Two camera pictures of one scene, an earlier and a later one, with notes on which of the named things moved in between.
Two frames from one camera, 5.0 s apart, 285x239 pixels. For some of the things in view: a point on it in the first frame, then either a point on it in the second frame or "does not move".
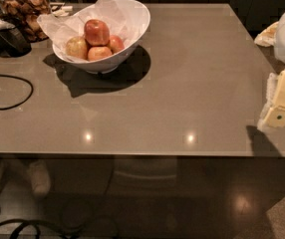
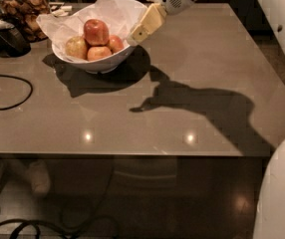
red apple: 116,44 does not move
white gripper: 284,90 → 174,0
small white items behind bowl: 61,11 does not move
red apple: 97,32 does not move
